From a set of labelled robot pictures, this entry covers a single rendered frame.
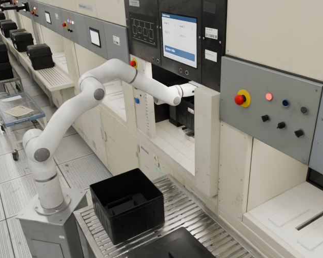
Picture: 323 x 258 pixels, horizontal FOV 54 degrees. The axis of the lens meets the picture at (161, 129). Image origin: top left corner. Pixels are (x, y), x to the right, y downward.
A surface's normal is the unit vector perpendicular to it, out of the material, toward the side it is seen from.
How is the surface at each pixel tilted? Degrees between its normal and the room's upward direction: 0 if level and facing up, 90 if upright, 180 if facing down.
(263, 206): 0
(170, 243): 0
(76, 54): 90
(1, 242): 0
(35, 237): 90
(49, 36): 90
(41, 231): 90
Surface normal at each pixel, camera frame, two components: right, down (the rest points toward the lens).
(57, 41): 0.51, 0.37
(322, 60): -0.86, 0.28
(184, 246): -0.05, -0.89
